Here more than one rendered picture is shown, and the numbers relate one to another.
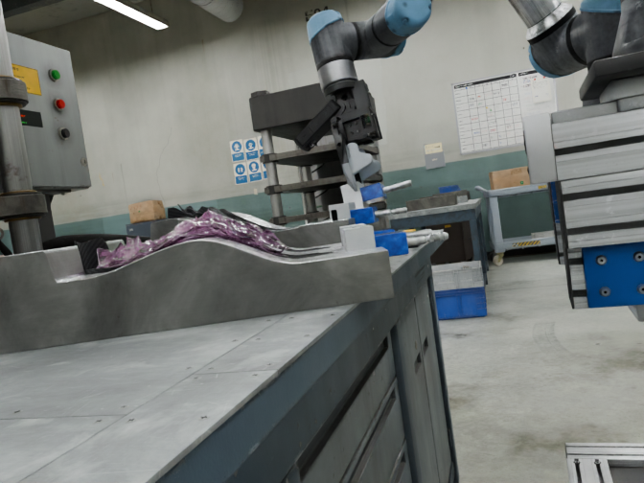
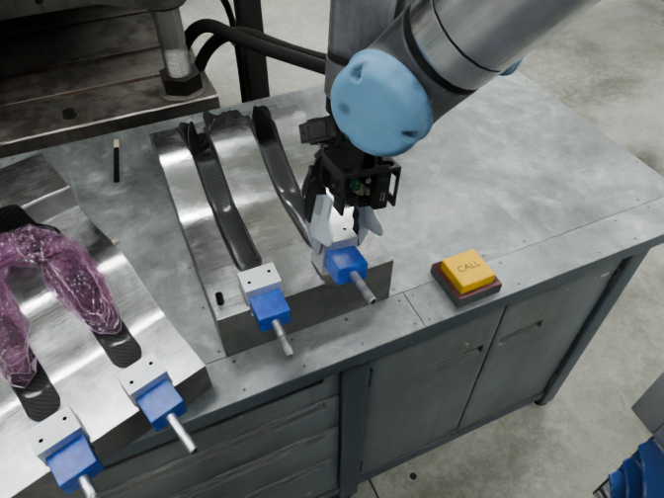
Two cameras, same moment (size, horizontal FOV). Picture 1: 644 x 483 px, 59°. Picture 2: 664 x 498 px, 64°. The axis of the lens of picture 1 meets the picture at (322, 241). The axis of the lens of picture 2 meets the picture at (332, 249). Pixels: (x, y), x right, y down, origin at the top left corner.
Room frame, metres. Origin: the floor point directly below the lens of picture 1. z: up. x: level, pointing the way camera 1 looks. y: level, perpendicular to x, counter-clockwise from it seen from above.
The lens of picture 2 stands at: (0.79, -0.44, 1.45)
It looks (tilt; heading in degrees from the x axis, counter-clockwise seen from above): 47 degrees down; 49
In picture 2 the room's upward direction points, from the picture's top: straight up
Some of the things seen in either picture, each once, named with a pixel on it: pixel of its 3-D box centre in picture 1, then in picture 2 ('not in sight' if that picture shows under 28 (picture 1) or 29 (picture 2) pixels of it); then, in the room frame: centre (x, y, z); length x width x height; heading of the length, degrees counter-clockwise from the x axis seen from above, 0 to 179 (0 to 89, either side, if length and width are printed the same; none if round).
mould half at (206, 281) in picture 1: (194, 269); (32, 301); (0.77, 0.18, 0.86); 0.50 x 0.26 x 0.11; 90
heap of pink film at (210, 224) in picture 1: (193, 238); (25, 281); (0.78, 0.17, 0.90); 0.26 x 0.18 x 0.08; 90
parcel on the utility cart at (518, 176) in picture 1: (509, 181); not in sight; (6.69, -2.27, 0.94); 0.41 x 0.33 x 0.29; 80
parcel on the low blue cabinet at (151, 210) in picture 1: (147, 211); not in sight; (8.22, 2.42, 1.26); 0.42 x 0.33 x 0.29; 73
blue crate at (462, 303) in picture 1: (444, 300); not in sight; (4.28, -0.85, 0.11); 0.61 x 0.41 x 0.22; 73
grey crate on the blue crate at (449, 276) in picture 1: (441, 277); not in sight; (4.28, -0.85, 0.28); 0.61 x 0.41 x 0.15; 73
